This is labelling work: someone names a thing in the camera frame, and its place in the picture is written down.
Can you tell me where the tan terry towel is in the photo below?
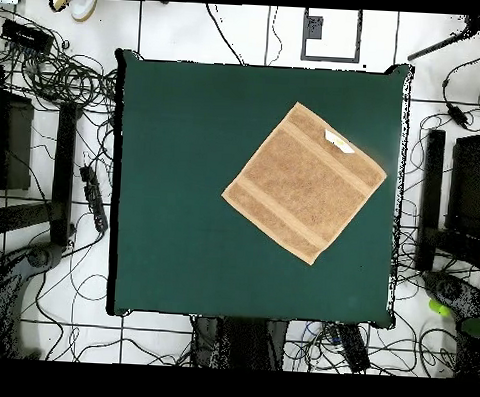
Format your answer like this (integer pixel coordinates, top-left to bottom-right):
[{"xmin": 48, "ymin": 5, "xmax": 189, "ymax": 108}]
[{"xmin": 217, "ymin": 98, "xmax": 392, "ymax": 270}]

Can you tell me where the dark green table cloth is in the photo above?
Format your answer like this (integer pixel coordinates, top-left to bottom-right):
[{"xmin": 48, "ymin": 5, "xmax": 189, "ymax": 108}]
[{"xmin": 102, "ymin": 48, "xmax": 415, "ymax": 331}]

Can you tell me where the black power strip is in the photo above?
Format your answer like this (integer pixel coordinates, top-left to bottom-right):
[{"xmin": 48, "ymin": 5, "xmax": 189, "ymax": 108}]
[{"xmin": 76, "ymin": 164, "xmax": 113, "ymax": 234}]

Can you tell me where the black metal stand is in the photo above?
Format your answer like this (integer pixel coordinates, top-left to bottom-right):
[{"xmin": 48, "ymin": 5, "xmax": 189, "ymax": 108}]
[
  {"xmin": 413, "ymin": 127, "xmax": 480, "ymax": 276},
  {"xmin": 0, "ymin": 64, "xmax": 86, "ymax": 251}
]

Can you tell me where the black rectangular floor box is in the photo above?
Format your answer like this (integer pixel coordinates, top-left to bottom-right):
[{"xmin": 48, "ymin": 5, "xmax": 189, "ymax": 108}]
[{"xmin": 334, "ymin": 323, "xmax": 373, "ymax": 373}]

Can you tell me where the dark grey stand base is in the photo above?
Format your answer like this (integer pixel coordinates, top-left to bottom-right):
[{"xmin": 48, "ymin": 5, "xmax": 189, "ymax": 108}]
[
  {"xmin": 419, "ymin": 269, "xmax": 480, "ymax": 320},
  {"xmin": 0, "ymin": 239, "xmax": 66, "ymax": 360}
]

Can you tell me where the small bright green object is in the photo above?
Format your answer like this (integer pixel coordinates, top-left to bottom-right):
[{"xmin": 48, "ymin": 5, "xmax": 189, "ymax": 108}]
[{"xmin": 427, "ymin": 299, "xmax": 452, "ymax": 318}]

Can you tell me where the black power adapter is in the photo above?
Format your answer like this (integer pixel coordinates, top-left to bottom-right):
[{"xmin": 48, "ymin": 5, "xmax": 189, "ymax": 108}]
[{"xmin": 445, "ymin": 102, "xmax": 470, "ymax": 129}]

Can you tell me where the black tripod pole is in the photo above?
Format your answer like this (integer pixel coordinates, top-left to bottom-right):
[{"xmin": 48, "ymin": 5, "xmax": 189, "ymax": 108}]
[{"xmin": 406, "ymin": 12, "xmax": 480, "ymax": 66}]

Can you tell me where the thin black floor cable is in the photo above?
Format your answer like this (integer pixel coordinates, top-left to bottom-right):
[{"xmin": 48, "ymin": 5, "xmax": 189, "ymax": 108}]
[{"xmin": 263, "ymin": 5, "xmax": 286, "ymax": 68}]

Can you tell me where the grey square floor frame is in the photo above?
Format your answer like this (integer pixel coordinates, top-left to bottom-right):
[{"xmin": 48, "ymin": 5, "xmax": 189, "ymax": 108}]
[{"xmin": 299, "ymin": 7, "xmax": 364, "ymax": 65}]

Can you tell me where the black cable tangle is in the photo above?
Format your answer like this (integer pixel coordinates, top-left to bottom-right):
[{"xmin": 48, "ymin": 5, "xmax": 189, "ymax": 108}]
[
  {"xmin": 0, "ymin": 5, "xmax": 123, "ymax": 119},
  {"xmin": 399, "ymin": 102, "xmax": 480, "ymax": 208}
]

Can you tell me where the black network switch box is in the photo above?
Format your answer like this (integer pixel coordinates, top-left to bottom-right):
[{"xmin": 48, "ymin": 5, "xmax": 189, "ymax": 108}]
[{"xmin": 0, "ymin": 18, "xmax": 56, "ymax": 55}]

